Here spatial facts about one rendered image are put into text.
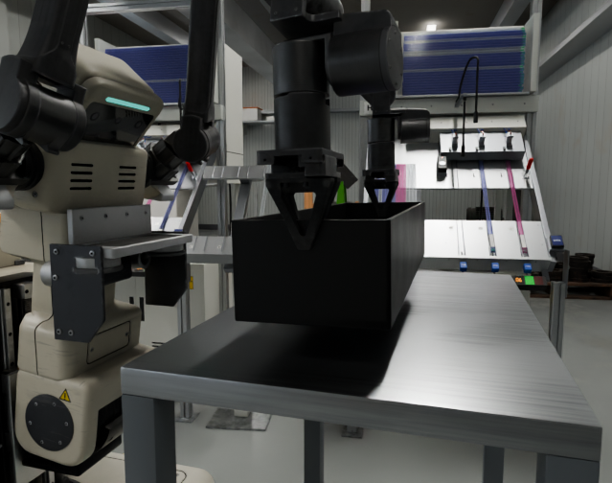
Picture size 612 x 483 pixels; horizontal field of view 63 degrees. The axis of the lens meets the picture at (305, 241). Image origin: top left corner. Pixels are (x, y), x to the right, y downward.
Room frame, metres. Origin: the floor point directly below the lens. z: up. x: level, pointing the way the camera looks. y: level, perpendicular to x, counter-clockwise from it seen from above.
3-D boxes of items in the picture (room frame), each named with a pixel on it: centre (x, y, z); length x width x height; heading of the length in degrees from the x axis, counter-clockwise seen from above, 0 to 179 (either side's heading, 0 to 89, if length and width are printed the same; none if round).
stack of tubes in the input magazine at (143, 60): (2.55, 0.73, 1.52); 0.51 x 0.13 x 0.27; 80
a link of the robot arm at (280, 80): (0.51, 0.00, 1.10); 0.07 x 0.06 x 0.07; 64
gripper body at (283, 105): (0.52, 0.00, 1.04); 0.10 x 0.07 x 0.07; 163
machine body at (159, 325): (2.69, 0.77, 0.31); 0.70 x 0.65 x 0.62; 80
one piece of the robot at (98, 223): (0.91, 0.34, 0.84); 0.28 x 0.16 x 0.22; 163
